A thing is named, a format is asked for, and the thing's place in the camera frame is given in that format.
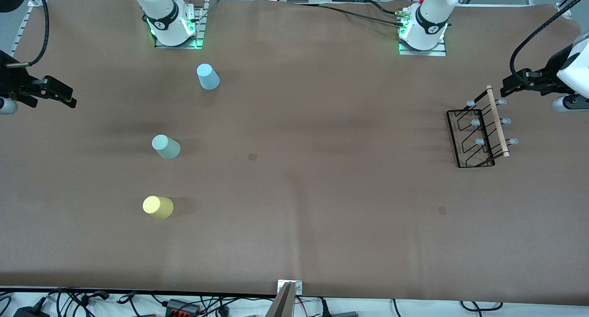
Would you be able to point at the black power adapter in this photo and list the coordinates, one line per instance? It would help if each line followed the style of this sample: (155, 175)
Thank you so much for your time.
(30, 312)

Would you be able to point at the yellow plastic cup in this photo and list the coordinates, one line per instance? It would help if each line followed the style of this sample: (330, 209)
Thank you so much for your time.
(157, 206)

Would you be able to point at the aluminium corner bracket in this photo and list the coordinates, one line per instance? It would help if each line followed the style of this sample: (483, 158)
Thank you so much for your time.
(37, 2)
(563, 9)

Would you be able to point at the aluminium arm base plate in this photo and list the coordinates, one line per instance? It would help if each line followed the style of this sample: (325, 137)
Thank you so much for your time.
(423, 53)
(175, 46)

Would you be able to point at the black and orange connector box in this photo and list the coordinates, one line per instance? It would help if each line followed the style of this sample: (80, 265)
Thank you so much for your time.
(181, 306)

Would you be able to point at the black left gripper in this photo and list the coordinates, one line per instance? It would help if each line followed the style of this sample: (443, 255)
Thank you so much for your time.
(551, 71)

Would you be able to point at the small aluminium edge bracket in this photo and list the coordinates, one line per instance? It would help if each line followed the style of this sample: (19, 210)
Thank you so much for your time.
(298, 288)

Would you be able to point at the light blue plastic cup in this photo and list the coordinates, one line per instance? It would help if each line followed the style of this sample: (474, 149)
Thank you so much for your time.
(208, 77)

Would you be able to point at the perforated aluminium rail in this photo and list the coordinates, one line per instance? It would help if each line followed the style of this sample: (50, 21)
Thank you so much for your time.
(20, 31)

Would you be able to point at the mint green plastic cup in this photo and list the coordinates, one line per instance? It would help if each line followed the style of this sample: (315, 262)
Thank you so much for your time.
(165, 146)

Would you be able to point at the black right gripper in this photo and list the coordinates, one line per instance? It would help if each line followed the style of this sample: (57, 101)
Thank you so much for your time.
(13, 81)

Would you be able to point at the grey camera support beam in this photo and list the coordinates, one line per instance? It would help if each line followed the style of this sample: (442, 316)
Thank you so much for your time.
(283, 305)

